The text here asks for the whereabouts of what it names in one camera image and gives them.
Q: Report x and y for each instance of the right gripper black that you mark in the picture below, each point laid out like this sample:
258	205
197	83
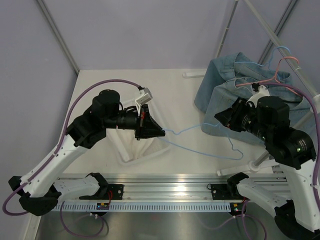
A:
229	116

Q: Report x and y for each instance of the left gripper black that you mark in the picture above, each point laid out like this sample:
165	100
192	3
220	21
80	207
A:
146	126

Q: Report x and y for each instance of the blue wire hanger front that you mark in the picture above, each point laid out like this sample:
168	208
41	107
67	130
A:
193	140

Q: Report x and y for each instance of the denim skirt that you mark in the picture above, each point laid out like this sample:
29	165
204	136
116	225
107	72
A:
215	75
299	107

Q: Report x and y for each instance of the pink wire hanger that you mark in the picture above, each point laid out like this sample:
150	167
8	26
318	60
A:
275	77

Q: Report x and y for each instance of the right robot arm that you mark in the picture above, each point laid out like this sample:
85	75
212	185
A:
297	217

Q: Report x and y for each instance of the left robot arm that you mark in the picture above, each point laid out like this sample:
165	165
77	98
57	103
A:
40	190

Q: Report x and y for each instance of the white plastic basket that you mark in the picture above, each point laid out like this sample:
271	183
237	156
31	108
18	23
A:
157	148

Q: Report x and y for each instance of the metal clothes rack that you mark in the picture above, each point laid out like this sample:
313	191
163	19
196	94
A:
262	162

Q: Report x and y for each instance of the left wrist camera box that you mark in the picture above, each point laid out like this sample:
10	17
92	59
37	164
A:
142	97

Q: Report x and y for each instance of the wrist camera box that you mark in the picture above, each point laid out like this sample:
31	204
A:
259	91
142	97

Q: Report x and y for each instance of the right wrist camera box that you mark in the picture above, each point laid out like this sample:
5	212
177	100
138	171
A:
259	91

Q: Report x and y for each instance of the aluminium mounting rail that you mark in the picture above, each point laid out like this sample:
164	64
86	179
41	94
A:
185	187

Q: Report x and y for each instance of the slotted cable duct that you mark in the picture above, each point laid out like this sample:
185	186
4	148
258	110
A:
145	207

